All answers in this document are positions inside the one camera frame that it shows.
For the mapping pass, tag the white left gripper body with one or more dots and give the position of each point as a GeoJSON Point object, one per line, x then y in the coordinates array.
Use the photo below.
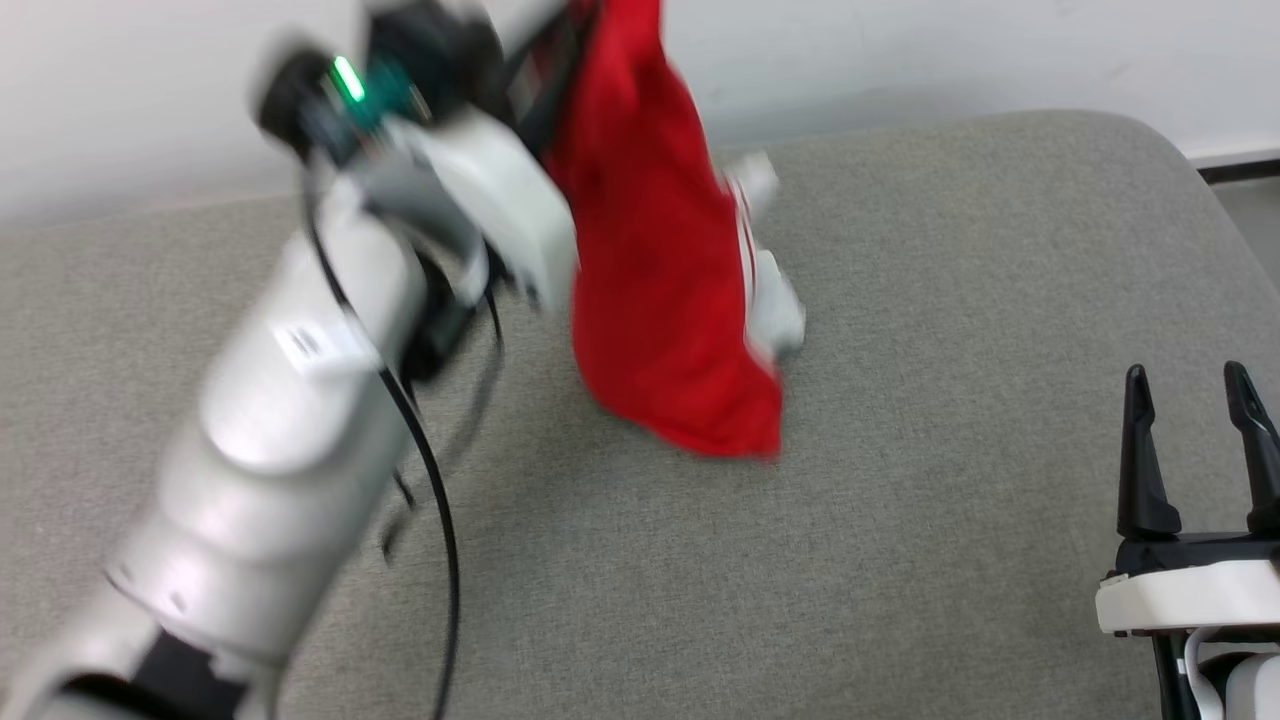
{"type": "Point", "coordinates": [510, 200]}

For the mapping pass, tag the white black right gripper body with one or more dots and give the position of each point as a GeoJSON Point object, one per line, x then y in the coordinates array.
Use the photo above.
{"type": "Point", "coordinates": [1190, 590]}

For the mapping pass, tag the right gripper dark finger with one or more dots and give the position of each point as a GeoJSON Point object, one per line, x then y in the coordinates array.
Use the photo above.
{"type": "Point", "coordinates": [1262, 450]}
{"type": "Point", "coordinates": [1142, 460]}

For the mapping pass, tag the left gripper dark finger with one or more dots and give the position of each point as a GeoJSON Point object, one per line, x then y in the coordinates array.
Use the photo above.
{"type": "Point", "coordinates": [572, 60]}
{"type": "Point", "coordinates": [528, 80]}

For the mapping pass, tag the red and white Bulls jersey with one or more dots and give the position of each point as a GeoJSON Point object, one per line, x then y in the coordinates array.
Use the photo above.
{"type": "Point", "coordinates": [660, 280]}

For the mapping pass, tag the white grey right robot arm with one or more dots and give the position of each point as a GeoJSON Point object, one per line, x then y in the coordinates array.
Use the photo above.
{"type": "Point", "coordinates": [1240, 685]}

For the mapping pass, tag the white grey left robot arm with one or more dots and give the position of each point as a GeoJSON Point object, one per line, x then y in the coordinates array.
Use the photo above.
{"type": "Point", "coordinates": [270, 450]}

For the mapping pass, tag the grey fabric sofa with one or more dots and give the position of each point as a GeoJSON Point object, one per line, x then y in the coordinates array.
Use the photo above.
{"type": "Point", "coordinates": [900, 520]}

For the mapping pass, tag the dark baseboard strip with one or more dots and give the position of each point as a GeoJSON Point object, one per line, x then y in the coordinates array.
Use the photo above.
{"type": "Point", "coordinates": [1240, 168]}

